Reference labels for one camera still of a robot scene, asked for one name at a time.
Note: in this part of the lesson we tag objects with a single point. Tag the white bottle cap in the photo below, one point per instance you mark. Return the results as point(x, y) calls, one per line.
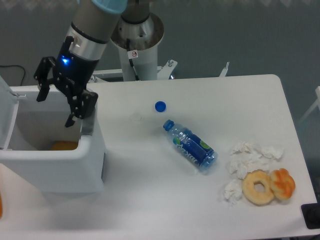
point(136, 117)

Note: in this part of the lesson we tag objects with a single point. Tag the large crumpled white tissue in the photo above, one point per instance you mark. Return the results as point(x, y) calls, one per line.
point(247, 157)

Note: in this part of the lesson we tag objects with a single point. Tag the plain ring donut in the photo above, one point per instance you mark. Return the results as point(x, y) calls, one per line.
point(256, 187)

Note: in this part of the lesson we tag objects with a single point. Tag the orange object left edge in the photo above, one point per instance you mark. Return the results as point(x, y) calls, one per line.
point(1, 206)

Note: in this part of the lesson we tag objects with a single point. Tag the black device at edge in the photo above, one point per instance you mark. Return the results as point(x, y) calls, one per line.
point(311, 215)

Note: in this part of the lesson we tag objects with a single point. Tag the small crumpled white tissue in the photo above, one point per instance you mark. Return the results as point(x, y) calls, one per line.
point(232, 192)

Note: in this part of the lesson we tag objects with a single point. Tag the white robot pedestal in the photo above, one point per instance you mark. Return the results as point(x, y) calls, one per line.
point(137, 46)

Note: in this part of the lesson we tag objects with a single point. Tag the white trash can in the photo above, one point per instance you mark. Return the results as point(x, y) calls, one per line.
point(29, 128)

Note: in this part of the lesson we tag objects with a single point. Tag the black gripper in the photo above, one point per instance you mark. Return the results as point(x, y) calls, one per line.
point(71, 74)

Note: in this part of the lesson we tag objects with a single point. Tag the blue bottle cap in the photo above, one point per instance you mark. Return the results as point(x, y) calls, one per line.
point(160, 106)

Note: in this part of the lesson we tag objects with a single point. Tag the white frame right edge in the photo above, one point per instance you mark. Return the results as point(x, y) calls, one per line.
point(312, 113)

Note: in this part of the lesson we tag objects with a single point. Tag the blue label plastic bottle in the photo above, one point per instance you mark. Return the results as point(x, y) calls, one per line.
point(200, 154)

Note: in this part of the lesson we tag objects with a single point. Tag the orange object in bin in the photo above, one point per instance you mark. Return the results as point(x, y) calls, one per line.
point(64, 146)

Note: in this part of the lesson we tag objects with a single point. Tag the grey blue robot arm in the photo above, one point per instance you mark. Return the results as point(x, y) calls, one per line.
point(86, 40)

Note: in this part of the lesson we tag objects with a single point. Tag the orange glazed pastry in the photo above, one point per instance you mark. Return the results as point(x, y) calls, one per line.
point(282, 184)

